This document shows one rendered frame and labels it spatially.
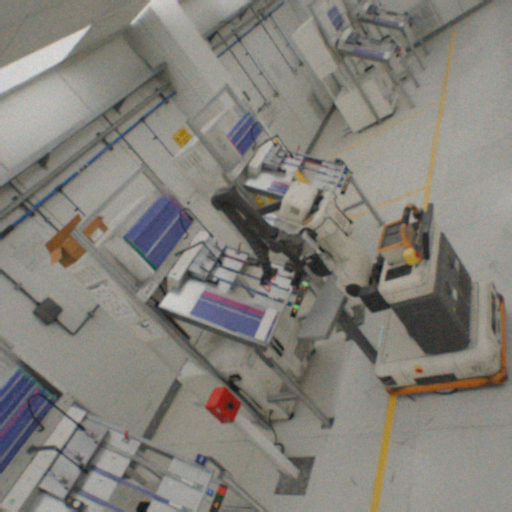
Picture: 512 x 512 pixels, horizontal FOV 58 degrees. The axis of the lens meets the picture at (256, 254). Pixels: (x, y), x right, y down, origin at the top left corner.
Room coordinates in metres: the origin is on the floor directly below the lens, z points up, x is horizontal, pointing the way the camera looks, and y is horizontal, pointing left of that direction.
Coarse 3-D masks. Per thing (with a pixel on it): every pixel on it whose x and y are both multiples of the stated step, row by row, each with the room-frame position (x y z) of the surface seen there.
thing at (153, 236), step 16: (160, 208) 3.07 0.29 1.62; (176, 208) 3.16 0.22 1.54; (144, 224) 2.93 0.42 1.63; (160, 224) 3.00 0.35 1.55; (176, 224) 3.08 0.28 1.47; (128, 240) 2.80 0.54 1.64; (144, 240) 2.87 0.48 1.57; (160, 240) 2.94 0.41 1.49; (176, 240) 3.01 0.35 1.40; (144, 256) 2.81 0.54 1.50; (160, 256) 2.87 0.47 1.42
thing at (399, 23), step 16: (336, 0) 7.63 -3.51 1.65; (352, 0) 7.59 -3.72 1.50; (368, 0) 7.68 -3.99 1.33; (352, 16) 7.77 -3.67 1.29; (368, 16) 7.61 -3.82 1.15; (400, 16) 7.67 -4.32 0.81; (416, 32) 7.72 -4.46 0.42; (368, 64) 7.68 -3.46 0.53; (384, 64) 7.50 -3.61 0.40; (400, 64) 7.41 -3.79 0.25
